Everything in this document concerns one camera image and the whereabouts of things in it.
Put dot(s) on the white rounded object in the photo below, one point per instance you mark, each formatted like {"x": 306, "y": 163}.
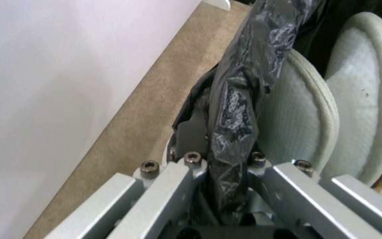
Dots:
{"x": 218, "y": 3}

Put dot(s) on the pale grey fabric slipper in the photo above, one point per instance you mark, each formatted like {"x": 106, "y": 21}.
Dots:
{"x": 290, "y": 119}
{"x": 360, "y": 94}

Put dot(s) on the black plastic trash bag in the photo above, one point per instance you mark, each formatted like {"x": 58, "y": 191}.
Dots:
{"x": 234, "y": 119}

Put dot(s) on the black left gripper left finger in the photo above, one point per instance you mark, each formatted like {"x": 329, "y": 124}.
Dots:
{"x": 164, "y": 189}

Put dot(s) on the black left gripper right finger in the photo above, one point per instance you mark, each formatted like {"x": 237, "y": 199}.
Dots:
{"x": 297, "y": 196}

